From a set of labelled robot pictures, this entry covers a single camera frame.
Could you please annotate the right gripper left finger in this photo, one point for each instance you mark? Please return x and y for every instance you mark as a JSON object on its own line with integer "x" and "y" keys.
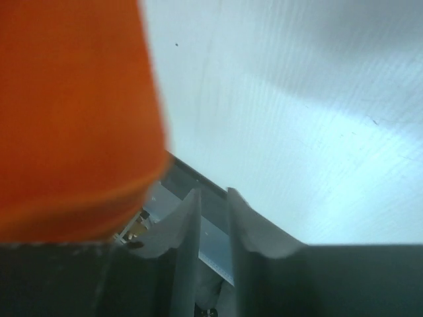
{"x": 155, "y": 275}

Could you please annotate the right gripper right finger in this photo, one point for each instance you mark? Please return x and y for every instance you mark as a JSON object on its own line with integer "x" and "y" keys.
{"x": 275, "y": 274}

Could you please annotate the orange t shirt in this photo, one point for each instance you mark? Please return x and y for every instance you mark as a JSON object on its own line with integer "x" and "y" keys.
{"x": 82, "y": 134}

